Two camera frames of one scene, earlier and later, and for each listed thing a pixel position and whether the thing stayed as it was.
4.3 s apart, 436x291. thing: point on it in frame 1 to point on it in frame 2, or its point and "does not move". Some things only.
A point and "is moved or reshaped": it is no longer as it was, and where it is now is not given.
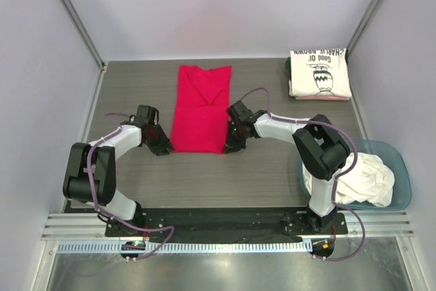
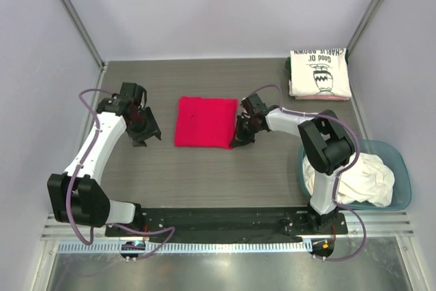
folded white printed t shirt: x=319 y=73 does not move
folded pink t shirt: x=330 y=98 does not move
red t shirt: x=201 y=109 is moved or reshaped
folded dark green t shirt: x=287 y=65 does not move
